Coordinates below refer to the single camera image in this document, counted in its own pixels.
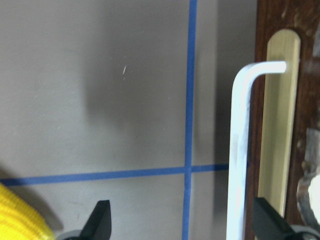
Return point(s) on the yellow corn cob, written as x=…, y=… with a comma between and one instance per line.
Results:
x=20, y=221

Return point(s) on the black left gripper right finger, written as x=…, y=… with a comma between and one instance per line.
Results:
x=272, y=221

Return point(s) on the wooden drawer with white handle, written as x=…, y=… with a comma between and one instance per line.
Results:
x=274, y=150

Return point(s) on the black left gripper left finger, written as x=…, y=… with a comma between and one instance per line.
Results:
x=99, y=223

